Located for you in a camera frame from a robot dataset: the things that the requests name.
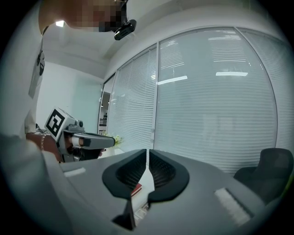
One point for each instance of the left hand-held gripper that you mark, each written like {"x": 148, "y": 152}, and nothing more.
{"x": 55, "y": 121}

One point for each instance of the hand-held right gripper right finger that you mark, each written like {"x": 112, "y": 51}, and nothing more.
{"x": 202, "y": 188}

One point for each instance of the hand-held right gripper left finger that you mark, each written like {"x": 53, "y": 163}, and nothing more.
{"x": 96, "y": 179}

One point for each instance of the red book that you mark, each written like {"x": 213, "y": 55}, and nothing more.
{"x": 136, "y": 189}

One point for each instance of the beige magazine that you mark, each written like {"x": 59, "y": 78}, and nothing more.
{"x": 141, "y": 212}

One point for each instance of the person's left forearm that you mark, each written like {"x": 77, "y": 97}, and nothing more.
{"x": 34, "y": 142}

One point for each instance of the person's left hand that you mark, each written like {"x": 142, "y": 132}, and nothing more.
{"x": 70, "y": 143}

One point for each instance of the white vase with yellow flowers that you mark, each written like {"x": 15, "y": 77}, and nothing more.
{"x": 116, "y": 139}

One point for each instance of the white table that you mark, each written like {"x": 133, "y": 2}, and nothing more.
{"x": 120, "y": 152}

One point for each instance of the white window blinds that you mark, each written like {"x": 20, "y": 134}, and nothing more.
{"x": 275, "y": 80}
{"x": 133, "y": 103}
{"x": 213, "y": 103}

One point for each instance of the black office chair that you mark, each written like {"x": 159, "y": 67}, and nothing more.
{"x": 268, "y": 172}

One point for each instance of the person's white shirt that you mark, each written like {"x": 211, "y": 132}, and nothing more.
{"x": 27, "y": 68}

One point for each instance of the square ceiling light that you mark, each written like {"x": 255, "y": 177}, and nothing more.
{"x": 60, "y": 23}

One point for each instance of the person's head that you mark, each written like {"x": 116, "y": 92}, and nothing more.
{"x": 75, "y": 11}

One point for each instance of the black head camera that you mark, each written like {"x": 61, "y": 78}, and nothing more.
{"x": 125, "y": 29}

